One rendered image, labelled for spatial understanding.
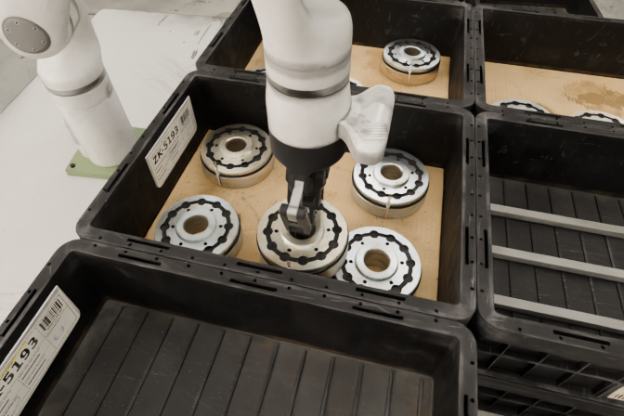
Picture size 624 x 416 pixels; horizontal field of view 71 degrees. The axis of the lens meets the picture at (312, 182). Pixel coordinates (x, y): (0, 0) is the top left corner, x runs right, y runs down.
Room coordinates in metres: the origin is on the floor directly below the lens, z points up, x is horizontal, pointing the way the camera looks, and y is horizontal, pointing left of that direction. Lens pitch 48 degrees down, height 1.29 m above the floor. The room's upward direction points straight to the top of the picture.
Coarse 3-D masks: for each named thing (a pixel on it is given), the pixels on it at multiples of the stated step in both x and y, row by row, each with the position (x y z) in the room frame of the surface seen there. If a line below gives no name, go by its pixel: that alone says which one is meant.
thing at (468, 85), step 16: (384, 0) 0.76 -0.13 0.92; (400, 0) 0.75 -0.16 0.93; (416, 0) 0.75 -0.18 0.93; (432, 0) 0.75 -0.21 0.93; (464, 16) 0.69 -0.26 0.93; (224, 32) 0.64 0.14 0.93; (464, 32) 0.64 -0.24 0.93; (208, 48) 0.59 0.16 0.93; (464, 48) 0.59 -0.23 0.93; (208, 64) 0.55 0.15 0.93; (464, 64) 0.55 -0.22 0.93; (464, 80) 0.51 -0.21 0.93; (400, 96) 0.48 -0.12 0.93; (416, 96) 0.48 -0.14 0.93; (464, 96) 0.48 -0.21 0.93
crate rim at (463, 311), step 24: (192, 72) 0.53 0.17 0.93; (216, 72) 0.53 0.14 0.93; (144, 144) 0.38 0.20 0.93; (120, 168) 0.34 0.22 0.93; (96, 216) 0.27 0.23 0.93; (96, 240) 0.24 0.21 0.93; (120, 240) 0.24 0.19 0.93; (144, 240) 0.24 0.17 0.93; (216, 264) 0.22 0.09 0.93; (240, 264) 0.22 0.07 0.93; (264, 264) 0.22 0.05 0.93; (312, 288) 0.19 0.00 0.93; (336, 288) 0.19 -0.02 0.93; (360, 288) 0.19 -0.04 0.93; (432, 312) 0.17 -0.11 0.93; (456, 312) 0.17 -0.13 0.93
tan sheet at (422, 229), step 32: (192, 160) 0.45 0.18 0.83; (352, 160) 0.45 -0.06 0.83; (192, 192) 0.39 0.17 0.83; (224, 192) 0.39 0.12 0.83; (256, 192) 0.39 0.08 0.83; (256, 224) 0.34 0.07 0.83; (352, 224) 0.34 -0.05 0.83; (384, 224) 0.34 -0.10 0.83; (416, 224) 0.34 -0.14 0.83; (256, 256) 0.29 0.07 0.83
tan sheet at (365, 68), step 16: (352, 48) 0.76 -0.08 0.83; (368, 48) 0.76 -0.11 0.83; (256, 64) 0.70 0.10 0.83; (352, 64) 0.70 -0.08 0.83; (368, 64) 0.70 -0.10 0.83; (448, 64) 0.70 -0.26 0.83; (368, 80) 0.65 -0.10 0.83; (384, 80) 0.65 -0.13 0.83; (448, 80) 0.65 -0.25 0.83; (432, 96) 0.61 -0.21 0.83
